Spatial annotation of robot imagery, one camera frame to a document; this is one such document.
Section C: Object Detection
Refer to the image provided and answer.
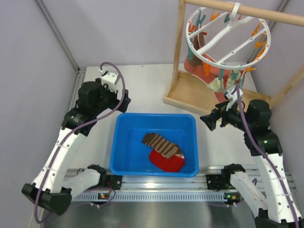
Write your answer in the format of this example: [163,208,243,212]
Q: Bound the white round clip hanger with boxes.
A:
[185,3,271,70]

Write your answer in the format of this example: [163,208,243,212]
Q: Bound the aluminium mounting rail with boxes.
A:
[71,167,243,206]

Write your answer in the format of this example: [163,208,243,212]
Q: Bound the teal clip holding sock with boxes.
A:
[195,10,206,29]

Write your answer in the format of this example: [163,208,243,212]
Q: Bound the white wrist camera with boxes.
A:
[224,84,243,111]
[99,69,119,93]

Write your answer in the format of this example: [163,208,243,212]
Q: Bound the orange clip far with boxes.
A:
[210,9,221,22]

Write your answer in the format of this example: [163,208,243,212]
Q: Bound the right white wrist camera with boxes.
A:
[224,84,243,111]

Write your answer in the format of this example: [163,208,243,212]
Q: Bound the teal clip far right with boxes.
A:
[224,14,230,23]

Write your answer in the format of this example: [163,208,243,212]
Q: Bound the teal clip front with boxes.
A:
[218,69,225,81]
[229,70,241,81]

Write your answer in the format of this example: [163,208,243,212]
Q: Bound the blue plastic bin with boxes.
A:
[109,113,199,178]

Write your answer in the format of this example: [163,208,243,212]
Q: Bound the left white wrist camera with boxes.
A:
[99,69,119,93]

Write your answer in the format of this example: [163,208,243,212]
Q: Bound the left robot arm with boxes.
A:
[21,76,131,223]

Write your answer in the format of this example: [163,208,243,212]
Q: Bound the orange clip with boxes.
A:
[210,9,221,22]
[188,21,196,34]
[245,67,256,72]
[203,62,211,76]

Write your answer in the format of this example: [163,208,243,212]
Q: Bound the teal clip left rim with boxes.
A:
[188,43,194,61]

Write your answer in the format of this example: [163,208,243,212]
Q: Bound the pink and brown sock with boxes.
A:
[184,30,245,104]

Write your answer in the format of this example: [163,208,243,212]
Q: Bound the small cream sock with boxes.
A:
[207,77,225,92]

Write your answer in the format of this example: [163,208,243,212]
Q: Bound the orange clip inner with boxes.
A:
[188,21,196,34]

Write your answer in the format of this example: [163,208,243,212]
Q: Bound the red sock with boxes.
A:
[149,150,185,172]

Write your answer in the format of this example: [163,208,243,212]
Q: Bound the orange clip front right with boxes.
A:
[245,67,256,72]

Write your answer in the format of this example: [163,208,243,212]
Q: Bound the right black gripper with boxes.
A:
[200,97,253,132]

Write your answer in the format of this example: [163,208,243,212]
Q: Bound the brown striped sock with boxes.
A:
[142,133,184,159]

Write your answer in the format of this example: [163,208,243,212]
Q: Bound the wooden hanging rack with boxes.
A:
[163,0,304,114]

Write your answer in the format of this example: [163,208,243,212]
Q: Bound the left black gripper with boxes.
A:
[92,77,130,115]

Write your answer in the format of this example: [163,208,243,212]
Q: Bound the orange clip lower left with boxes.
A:
[203,62,211,76]

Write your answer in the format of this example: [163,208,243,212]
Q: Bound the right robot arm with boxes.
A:
[200,99,304,228]

